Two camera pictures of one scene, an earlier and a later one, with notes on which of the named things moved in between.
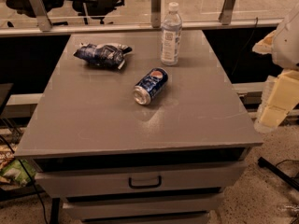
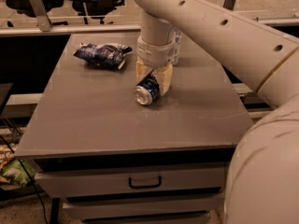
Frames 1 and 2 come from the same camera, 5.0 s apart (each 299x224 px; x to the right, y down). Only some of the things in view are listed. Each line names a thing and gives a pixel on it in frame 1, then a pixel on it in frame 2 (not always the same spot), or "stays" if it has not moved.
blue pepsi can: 149,86 stays
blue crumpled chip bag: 104,54 stays
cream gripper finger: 279,98 → 164,77
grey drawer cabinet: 112,161 stays
